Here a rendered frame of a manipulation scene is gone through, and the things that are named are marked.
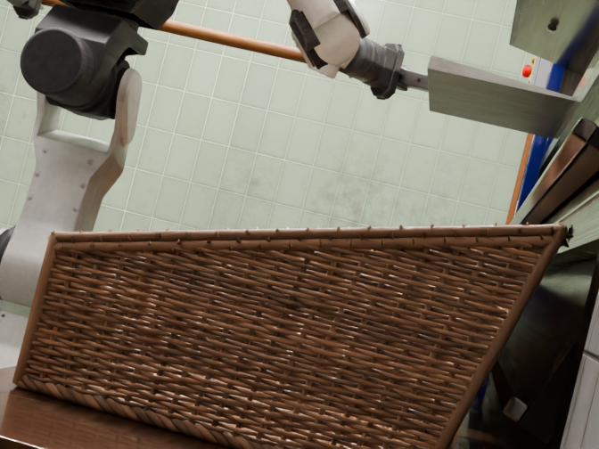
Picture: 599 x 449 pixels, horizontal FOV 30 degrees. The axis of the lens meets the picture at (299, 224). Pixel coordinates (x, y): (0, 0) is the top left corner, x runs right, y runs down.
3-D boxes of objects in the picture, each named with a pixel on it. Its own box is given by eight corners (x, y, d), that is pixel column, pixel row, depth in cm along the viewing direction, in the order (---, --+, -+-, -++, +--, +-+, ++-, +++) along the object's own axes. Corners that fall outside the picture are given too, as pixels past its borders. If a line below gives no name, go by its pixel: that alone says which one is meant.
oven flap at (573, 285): (494, 343, 277) (539, 276, 276) (543, 441, 100) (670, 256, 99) (479, 332, 277) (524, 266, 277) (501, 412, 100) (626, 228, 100)
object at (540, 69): (550, 95, 343) (557, 64, 343) (552, 90, 333) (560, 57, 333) (526, 91, 344) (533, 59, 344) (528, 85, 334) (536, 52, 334)
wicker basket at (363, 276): (496, 444, 154) (544, 248, 154) (504, 530, 98) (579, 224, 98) (164, 353, 162) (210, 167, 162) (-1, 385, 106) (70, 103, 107)
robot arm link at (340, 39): (365, 49, 222) (373, 52, 203) (319, 76, 222) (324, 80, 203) (338, 3, 220) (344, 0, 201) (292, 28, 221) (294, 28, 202)
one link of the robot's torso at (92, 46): (79, 103, 182) (107, -1, 183) (6, 85, 184) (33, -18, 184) (127, 127, 210) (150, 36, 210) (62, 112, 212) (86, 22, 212)
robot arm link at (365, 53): (380, 43, 234) (346, 26, 225) (358, 90, 235) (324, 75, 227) (344, 28, 241) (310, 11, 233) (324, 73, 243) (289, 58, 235)
